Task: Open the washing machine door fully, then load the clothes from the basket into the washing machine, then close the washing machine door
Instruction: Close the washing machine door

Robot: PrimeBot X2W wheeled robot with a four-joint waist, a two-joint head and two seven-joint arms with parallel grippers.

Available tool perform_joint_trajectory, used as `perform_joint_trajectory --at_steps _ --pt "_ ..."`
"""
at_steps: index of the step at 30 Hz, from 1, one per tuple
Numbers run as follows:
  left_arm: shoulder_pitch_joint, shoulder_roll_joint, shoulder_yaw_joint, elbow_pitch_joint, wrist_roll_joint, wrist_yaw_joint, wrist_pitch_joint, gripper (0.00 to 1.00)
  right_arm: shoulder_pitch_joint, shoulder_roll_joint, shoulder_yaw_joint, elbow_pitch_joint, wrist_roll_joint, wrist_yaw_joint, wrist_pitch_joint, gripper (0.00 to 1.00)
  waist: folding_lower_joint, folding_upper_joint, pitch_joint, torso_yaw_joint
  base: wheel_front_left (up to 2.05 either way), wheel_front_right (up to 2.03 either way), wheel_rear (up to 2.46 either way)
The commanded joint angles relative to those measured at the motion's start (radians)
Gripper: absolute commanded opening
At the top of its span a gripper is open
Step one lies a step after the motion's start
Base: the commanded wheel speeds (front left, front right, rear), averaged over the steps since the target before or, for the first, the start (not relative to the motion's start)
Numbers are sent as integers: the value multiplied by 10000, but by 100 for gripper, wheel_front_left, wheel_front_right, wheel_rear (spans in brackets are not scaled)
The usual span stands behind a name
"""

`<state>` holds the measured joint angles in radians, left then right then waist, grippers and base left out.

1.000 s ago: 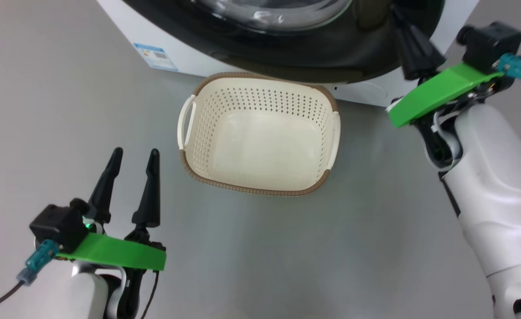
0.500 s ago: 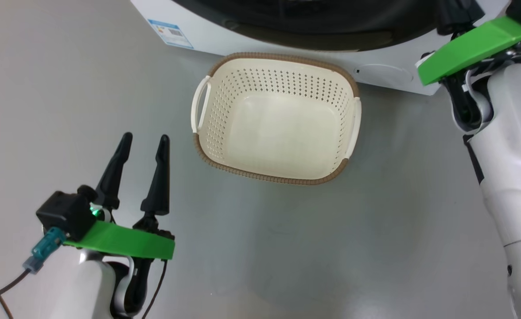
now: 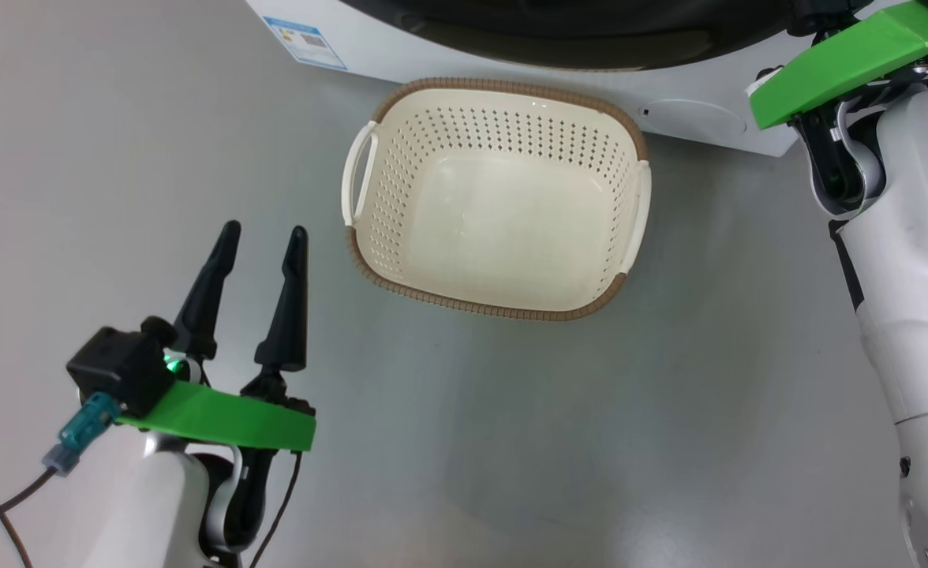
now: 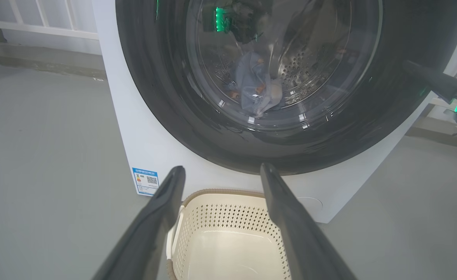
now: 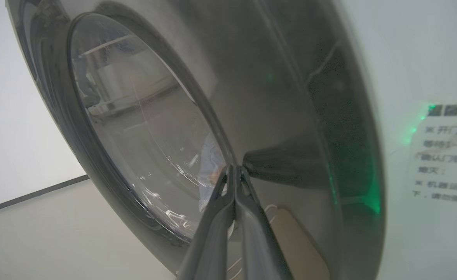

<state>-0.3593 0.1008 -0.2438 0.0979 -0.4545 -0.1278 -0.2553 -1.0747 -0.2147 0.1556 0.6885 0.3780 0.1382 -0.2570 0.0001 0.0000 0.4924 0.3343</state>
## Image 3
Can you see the teal left camera connector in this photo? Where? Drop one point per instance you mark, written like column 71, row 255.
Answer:
column 85, row 430

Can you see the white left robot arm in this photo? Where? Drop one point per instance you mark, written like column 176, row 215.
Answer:
column 156, row 513

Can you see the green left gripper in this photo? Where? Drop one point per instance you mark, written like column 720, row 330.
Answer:
column 227, row 418

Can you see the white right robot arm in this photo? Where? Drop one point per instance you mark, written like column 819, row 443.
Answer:
column 914, row 276

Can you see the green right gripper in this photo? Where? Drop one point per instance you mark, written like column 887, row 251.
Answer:
column 851, row 59

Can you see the round white filter cover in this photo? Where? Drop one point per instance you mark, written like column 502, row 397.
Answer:
column 693, row 121

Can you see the blue energy label sticker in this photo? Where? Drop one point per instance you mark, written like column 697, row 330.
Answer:
column 304, row 42

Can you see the cream perforated laundry basket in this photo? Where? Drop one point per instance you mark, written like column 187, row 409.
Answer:
column 503, row 229

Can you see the white front-load washing machine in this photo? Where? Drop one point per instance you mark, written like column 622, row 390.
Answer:
column 385, row 55

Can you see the black round glass washer door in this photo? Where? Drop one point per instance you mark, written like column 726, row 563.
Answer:
column 590, row 31

